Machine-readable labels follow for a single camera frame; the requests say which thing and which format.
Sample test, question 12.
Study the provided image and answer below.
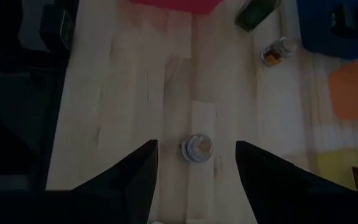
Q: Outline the blue plastic bin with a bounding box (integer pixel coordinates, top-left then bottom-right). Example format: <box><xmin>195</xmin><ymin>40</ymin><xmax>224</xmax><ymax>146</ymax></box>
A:
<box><xmin>295</xmin><ymin>0</ymin><xmax>358</xmax><ymax>60</ymax></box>

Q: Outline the yellow plastic bin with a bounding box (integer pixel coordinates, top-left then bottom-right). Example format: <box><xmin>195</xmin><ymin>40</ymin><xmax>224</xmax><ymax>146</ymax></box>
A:
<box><xmin>314</xmin><ymin>148</ymin><xmax>358</xmax><ymax>191</ymax></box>

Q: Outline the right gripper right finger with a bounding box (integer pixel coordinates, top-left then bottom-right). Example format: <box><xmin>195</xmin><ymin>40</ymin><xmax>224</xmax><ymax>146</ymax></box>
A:
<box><xmin>234</xmin><ymin>140</ymin><xmax>358</xmax><ymax>224</ymax></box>

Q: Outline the orange plastic bin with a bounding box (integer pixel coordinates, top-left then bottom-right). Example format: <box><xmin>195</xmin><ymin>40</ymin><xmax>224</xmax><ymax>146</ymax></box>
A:
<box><xmin>328</xmin><ymin>57</ymin><xmax>358</xmax><ymax>123</ymax></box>

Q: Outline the dark green pepper tin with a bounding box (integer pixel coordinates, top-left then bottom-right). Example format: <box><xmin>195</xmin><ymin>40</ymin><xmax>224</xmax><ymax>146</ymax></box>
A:
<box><xmin>329</xmin><ymin>2</ymin><xmax>358</xmax><ymax>38</ymax></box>

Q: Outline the red plastic bin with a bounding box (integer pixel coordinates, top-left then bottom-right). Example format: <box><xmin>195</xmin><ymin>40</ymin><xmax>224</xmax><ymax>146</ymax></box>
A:
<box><xmin>129</xmin><ymin>0</ymin><xmax>225</xmax><ymax>16</ymax></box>

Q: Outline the black metal table frame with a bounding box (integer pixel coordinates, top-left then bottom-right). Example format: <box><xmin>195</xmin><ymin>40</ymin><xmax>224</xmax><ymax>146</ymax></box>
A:
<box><xmin>26</xmin><ymin>0</ymin><xmax>80</xmax><ymax>191</ymax></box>

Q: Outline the green lid oregano jar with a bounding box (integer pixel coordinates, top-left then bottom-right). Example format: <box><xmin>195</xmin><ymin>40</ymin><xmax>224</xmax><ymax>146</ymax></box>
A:
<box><xmin>234</xmin><ymin>0</ymin><xmax>282</xmax><ymax>32</ymax></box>

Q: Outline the cork lid saffron jar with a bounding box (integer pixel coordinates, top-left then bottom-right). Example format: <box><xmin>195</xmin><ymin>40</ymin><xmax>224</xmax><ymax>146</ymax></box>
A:
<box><xmin>260</xmin><ymin>36</ymin><xmax>298</xmax><ymax>67</ymax></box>
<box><xmin>181</xmin><ymin>133</ymin><xmax>214</xmax><ymax>164</ymax></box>

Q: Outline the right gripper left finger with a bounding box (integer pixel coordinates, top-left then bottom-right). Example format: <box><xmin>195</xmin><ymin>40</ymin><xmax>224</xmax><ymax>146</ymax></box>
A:
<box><xmin>0</xmin><ymin>139</ymin><xmax>159</xmax><ymax>224</ymax></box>

